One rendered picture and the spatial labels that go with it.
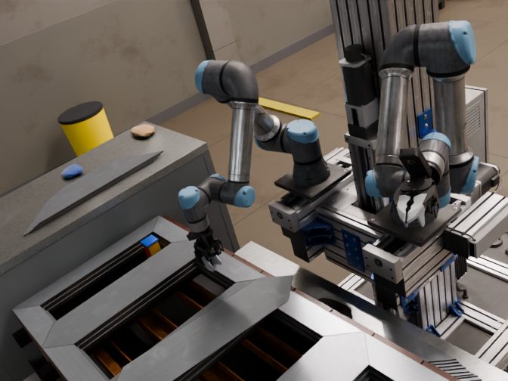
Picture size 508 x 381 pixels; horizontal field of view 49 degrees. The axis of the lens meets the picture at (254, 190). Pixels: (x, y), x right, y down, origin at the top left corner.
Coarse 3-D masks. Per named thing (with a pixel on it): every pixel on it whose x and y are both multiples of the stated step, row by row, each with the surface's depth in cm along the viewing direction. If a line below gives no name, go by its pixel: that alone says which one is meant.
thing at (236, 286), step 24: (120, 264) 242; (192, 264) 225; (72, 288) 231; (168, 288) 219; (240, 288) 204; (48, 312) 224; (120, 312) 209; (96, 336) 204; (168, 336) 191; (240, 336) 188; (312, 336) 179; (216, 360) 183
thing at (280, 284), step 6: (270, 282) 202; (276, 282) 201; (282, 282) 201; (288, 282) 200; (276, 288) 199; (282, 288) 198; (288, 288) 197; (282, 294) 195; (288, 294) 195; (288, 300) 192
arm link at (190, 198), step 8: (184, 192) 189; (192, 192) 188; (200, 192) 191; (184, 200) 187; (192, 200) 187; (200, 200) 190; (208, 200) 193; (184, 208) 189; (192, 208) 188; (200, 208) 190; (184, 216) 193; (192, 216) 190; (200, 216) 191
